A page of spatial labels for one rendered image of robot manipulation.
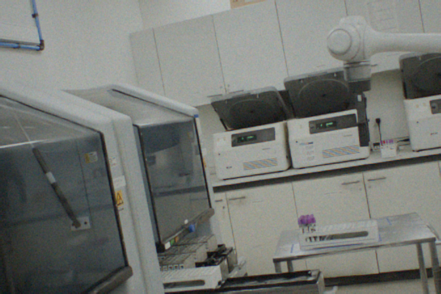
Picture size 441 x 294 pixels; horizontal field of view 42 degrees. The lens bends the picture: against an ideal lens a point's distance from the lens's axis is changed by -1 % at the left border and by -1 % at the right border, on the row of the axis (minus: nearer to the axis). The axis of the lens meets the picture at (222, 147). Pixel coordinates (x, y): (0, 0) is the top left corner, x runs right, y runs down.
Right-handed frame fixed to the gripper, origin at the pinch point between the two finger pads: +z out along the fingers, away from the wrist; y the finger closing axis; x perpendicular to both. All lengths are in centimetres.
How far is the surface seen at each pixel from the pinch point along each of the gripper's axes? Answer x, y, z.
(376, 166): 3, 221, 42
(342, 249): 12.7, 14.6, 40.8
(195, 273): 60, -15, 39
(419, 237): -15.1, 18.1, 39.1
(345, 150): 23, 218, 28
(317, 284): 18.1, -18.9, 42.3
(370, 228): 2.0, 18.6, 34.8
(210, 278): 54, -17, 40
